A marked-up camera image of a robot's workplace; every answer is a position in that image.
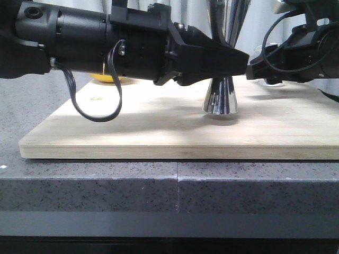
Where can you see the silver steel jigger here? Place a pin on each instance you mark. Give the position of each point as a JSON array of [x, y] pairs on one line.
[[226, 21]]

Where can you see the wooden cutting board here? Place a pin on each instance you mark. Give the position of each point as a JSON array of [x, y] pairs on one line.
[[292, 121]]

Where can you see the yellow lemon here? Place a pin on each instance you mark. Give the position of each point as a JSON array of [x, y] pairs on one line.
[[102, 78]]

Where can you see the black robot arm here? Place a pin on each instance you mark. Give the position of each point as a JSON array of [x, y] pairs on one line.
[[32, 33]]

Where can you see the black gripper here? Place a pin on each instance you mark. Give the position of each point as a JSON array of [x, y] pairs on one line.
[[311, 52], [152, 47]]

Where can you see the black board handle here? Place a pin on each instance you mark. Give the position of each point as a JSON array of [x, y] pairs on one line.
[[330, 96]]

